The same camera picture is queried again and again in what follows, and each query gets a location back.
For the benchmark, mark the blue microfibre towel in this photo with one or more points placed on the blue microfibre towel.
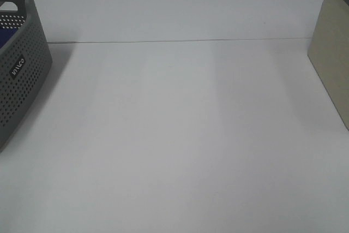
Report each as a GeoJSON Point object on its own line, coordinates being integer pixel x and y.
{"type": "Point", "coordinates": [6, 34]}

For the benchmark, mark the grey perforated plastic basket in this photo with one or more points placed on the grey perforated plastic basket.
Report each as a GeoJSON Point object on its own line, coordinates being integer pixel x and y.
{"type": "Point", "coordinates": [25, 63]}

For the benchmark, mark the beige fabric storage box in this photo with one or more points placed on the beige fabric storage box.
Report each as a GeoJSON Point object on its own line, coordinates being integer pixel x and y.
{"type": "Point", "coordinates": [328, 53]}

